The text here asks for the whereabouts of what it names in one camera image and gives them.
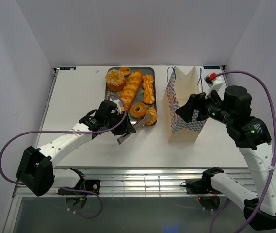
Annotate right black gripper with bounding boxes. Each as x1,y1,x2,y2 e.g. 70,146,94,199
175,87,233,125

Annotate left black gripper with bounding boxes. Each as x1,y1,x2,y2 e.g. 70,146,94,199
105,110,136,136

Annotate metal tongs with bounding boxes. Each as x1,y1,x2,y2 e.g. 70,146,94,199
117,115,151,144

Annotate blue checkered paper bag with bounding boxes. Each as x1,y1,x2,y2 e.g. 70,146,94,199
163,66,206,143

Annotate striped croissant bread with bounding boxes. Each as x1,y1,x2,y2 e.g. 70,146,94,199
144,107,158,126

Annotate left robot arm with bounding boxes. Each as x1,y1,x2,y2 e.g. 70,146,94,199
16,100,136,196

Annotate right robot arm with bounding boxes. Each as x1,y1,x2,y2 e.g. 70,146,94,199
176,86,276,231

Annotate sugared round cake bread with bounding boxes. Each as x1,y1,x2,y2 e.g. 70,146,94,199
105,69,126,92

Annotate long baguette bread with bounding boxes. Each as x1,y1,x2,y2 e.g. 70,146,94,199
120,70,143,111

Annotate twisted orange pastry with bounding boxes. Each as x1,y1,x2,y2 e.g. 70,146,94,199
142,75,155,104

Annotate metal baking tray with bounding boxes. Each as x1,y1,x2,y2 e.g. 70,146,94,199
101,67,158,130

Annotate right logo sticker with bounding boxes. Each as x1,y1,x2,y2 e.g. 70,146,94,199
203,66,221,70

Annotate logo sticker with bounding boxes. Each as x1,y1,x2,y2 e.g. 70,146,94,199
203,66,221,70
59,66,76,70

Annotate small round bun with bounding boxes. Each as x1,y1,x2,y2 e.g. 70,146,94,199
119,67,130,76

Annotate left logo sticker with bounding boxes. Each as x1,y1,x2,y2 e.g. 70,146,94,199
59,66,76,70

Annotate ring donut bread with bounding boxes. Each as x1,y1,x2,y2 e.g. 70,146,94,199
130,102,146,119

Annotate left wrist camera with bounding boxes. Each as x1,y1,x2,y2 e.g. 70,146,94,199
109,98,123,114

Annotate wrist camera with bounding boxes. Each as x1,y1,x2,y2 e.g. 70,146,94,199
204,73,224,99
109,98,123,114

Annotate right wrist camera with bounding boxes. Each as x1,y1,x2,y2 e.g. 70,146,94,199
204,73,224,99

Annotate aluminium frame rail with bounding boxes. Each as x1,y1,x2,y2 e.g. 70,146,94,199
13,167,274,198

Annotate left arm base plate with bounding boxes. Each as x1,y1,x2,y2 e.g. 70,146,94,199
57,179,101,195

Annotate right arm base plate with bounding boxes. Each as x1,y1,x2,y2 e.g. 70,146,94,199
180,179,212,194

